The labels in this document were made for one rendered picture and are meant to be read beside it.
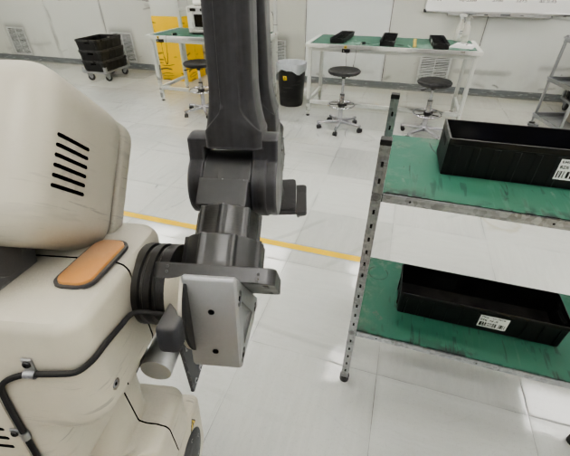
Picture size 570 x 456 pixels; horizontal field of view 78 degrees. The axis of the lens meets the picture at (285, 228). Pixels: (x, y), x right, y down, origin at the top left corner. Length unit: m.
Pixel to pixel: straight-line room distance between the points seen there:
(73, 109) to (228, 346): 0.25
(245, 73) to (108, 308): 0.25
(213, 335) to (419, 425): 1.38
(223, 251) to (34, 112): 0.19
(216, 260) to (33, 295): 0.15
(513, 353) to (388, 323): 0.43
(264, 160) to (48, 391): 0.29
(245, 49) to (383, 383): 1.53
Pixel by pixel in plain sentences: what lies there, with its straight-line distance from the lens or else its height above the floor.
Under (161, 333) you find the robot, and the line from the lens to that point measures 0.33.
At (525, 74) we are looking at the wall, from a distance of 6.07.
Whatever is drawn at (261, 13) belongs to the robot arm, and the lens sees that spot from 0.48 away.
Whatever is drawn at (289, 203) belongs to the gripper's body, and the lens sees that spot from 0.68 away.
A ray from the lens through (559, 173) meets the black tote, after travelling 1.23.
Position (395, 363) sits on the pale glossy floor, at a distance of 1.79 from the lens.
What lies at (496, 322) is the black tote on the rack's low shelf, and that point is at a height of 0.41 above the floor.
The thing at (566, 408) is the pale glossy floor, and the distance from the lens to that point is 1.98.
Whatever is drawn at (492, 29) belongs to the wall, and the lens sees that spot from 5.88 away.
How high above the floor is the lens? 1.44
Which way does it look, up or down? 36 degrees down
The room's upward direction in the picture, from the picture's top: straight up
